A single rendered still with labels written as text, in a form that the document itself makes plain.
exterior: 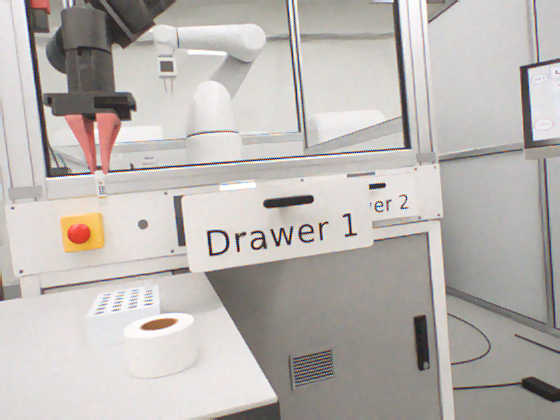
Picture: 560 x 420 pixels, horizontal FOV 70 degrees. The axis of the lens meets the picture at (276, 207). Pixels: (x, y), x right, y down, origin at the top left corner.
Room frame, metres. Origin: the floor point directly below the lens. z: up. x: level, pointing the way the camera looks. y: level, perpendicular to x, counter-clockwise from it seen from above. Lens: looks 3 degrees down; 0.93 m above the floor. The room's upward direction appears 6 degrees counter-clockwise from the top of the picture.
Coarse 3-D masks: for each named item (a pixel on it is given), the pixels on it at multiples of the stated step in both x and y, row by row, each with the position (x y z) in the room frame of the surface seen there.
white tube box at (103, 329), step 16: (96, 304) 0.51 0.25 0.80; (112, 304) 0.51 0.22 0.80; (128, 304) 0.50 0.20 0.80; (144, 304) 0.49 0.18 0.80; (160, 304) 0.57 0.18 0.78; (96, 320) 0.46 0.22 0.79; (112, 320) 0.46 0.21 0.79; (128, 320) 0.47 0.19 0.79; (96, 336) 0.46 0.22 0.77; (112, 336) 0.46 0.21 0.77
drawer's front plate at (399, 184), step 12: (372, 180) 0.99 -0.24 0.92; (384, 180) 1.00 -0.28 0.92; (396, 180) 1.01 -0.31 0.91; (408, 180) 1.02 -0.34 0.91; (372, 192) 0.99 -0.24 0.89; (384, 192) 1.00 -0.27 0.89; (396, 192) 1.01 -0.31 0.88; (408, 192) 1.02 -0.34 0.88; (372, 204) 0.99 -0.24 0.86; (384, 204) 1.00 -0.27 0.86; (396, 204) 1.01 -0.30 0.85; (408, 204) 1.02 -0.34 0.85; (372, 216) 0.99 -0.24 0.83; (384, 216) 1.00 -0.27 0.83; (396, 216) 1.01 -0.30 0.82; (408, 216) 1.02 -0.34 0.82
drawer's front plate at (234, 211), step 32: (224, 192) 0.57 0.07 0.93; (256, 192) 0.58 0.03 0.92; (288, 192) 0.59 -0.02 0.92; (320, 192) 0.61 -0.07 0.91; (352, 192) 0.62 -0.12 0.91; (192, 224) 0.55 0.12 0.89; (224, 224) 0.57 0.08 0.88; (256, 224) 0.58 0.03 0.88; (288, 224) 0.59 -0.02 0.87; (352, 224) 0.62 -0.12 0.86; (192, 256) 0.55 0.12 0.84; (224, 256) 0.57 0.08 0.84; (256, 256) 0.58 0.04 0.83; (288, 256) 0.59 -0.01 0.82
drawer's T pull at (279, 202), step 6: (276, 198) 0.55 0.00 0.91; (282, 198) 0.55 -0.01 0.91; (288, 198) 0.56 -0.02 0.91; (294, 198) 0.56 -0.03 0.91; (300, 198) 0.56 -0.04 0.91; (306, 198) 0.56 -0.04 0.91; (312, 198) 0.57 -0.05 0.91; (264, 204) 0.55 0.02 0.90; (270, 204) 0.55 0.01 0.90; (276, 204) 0.55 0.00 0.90; (282, 204) 0.55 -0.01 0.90; (288, 204) 0.56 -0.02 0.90; (294, 204) 0.56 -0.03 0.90; (300, 204) 0.56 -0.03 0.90
